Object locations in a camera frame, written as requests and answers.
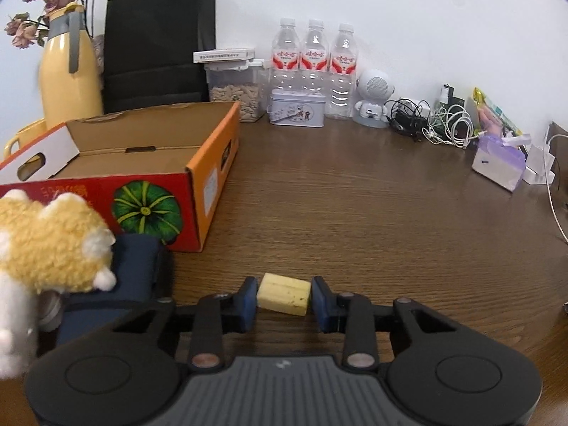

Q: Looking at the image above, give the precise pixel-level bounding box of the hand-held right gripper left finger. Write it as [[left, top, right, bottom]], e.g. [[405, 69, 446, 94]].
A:
[[113, 276, 259, 372]]

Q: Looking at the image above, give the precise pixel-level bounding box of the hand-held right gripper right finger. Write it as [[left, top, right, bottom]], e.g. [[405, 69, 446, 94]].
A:
[[312, 276, 460, 371]]

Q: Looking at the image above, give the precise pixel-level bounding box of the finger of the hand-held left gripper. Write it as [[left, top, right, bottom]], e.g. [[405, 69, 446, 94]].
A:
[[109, 234, 176, 298], [39, 293, 163, 358]]

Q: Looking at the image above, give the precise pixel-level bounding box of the yellow sponge block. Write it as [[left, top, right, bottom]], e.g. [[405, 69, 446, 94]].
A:
[[256, 273, 311, 317]]

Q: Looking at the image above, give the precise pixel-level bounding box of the cream and white plush toy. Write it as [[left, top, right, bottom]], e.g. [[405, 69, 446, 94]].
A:
[[0, 189, 118, 380]]

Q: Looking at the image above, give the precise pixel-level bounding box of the red orange cardboard box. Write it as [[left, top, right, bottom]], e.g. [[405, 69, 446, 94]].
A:
[[0, 101, 241, 253]]

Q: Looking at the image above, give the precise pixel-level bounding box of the yellow mug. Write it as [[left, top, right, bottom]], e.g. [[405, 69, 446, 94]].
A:
[[4, 118, 49, 157]]

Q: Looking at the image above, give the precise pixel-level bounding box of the clear container of seeds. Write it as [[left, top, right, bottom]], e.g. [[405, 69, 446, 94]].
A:
[[204, 59, 267, 124]]

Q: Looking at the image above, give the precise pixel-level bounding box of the yellow thermos jug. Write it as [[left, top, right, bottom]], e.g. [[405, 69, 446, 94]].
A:
[[38, 2, 105, 131]]

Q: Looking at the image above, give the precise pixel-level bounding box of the grey printed tin box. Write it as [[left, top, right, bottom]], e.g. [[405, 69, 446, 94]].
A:
[[267, 89, 327, 127]]

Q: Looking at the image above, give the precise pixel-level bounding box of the flat white box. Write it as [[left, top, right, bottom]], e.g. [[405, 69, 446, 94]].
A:
[[193, 47, 257, 64]]

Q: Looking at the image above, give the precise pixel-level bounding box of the white robot speaker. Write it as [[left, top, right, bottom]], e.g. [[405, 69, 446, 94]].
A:
[[353, 69, 397, 129]]

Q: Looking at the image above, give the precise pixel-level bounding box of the black paper bag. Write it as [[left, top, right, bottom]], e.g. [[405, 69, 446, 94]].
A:
[[103, 0, 217, 114]]

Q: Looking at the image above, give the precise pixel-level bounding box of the purple tissue pack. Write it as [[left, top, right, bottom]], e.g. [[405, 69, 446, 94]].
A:
[[471, 134, 529, 192]]

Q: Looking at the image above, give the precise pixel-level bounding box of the clear water bottle red label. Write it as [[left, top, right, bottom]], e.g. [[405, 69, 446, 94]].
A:
[[299, 18, 331, 98], [270, 18, 302, 98], [325, 23, 358, 120]]

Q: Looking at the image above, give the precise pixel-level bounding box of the black and white charger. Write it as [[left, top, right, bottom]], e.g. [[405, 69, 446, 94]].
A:
[[437, 83, 465, 114]]

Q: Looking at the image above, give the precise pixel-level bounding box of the yellow green snack packet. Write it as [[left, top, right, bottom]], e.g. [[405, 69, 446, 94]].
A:
[[471, 87, 524, 138]]

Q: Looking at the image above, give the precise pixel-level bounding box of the white power adapter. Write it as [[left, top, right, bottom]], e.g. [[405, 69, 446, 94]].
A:
[[523, 135, 557, 186]]

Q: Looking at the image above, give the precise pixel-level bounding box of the black cable tangle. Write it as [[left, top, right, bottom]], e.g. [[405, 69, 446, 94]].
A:
[[385, 98, 433, 143]]

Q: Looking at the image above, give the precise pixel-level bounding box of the white cable tangle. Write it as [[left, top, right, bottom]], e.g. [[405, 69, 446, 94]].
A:
[[421, 104, 475, 148]]

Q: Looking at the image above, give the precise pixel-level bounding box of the long white cable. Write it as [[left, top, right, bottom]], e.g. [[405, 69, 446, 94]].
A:
[[546, 133, 568, 245]]

